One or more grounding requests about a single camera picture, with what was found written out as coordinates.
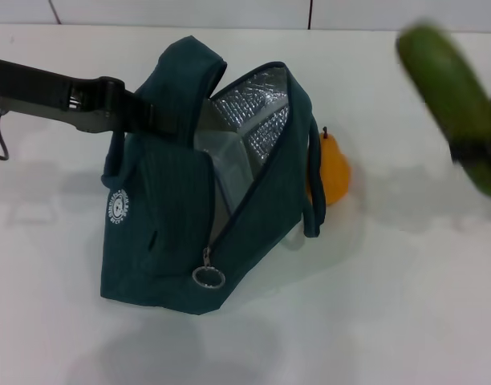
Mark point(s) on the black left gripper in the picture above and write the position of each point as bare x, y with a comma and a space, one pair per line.
33, 90

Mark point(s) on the green cucumber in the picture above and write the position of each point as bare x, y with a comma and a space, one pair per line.
442, 80

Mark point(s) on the dark teal insulated lunch bag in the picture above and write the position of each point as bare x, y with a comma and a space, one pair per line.
161, 220

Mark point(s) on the orange yellow pear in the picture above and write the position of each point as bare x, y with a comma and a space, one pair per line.
335, 172

